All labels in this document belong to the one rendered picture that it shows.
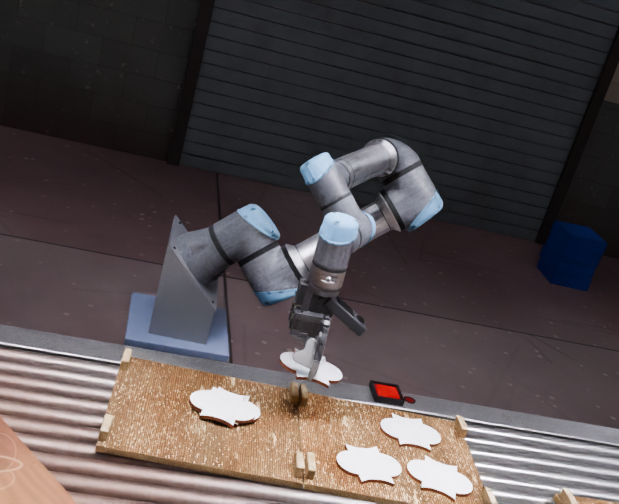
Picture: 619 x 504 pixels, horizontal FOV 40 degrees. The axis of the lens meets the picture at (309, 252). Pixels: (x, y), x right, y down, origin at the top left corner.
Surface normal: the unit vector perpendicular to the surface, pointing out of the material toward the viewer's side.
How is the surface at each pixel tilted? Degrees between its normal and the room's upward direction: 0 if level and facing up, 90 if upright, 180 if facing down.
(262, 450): 0
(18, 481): 0
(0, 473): 0
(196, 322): 90
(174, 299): 90
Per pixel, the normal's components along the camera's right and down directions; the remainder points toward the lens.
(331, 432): 0.26, -0.90
